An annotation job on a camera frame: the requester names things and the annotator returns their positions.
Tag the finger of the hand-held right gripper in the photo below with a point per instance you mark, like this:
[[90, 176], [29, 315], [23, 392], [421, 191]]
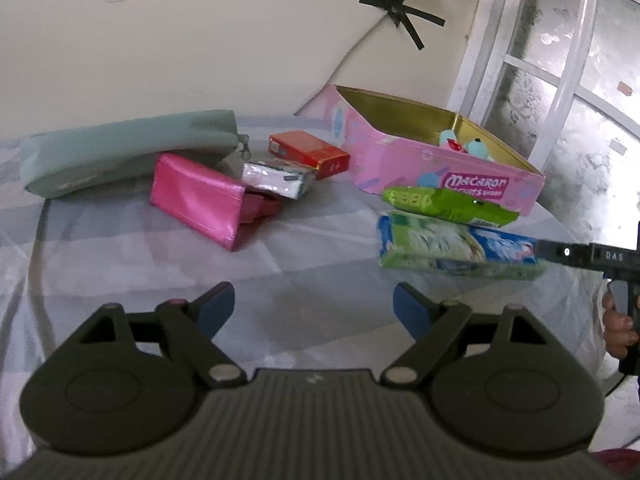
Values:
[[562, 251]]

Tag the person's right hand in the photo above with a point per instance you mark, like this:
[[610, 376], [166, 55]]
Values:
[[616, 325]]

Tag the teal plush toy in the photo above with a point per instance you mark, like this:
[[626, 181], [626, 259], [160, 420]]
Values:
[[479, 149]]

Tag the black tape cross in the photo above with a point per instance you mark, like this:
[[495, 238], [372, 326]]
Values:
[[400, 7]]

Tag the shiny pink wallet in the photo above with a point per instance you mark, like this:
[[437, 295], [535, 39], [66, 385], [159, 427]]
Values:
[[200, 200]]

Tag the white window frame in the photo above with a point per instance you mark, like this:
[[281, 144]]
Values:
[[505, 60]]

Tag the pink tin box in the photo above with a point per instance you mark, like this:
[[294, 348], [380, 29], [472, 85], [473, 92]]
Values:
[[400, 160]]

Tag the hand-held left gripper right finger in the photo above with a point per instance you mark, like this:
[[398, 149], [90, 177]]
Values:
[[411, 307]]

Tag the small teal and red toy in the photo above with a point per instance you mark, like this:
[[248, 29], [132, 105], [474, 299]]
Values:
[[449, 140]]

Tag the teal fabric pencil pouch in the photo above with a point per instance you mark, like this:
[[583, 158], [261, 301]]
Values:
[[125, 152]]

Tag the striped bedsheet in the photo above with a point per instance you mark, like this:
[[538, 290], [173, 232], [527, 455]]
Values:
[[310, 260]]

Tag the dark red cloth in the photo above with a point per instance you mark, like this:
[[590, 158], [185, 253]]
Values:
[[617, 465]]

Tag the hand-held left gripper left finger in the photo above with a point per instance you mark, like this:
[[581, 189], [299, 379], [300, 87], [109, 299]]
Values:
[[216, 305]]

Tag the red carton box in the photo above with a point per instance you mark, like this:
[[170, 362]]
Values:
[[310, 152]]

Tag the green snack packet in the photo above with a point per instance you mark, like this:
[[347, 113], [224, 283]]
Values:
[[450, 205]]

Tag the green and white box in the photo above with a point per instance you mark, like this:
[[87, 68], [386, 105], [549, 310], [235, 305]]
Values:
[[272, 177]]

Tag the green and blue carton box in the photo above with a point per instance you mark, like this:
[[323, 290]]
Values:
[[450, 245]]

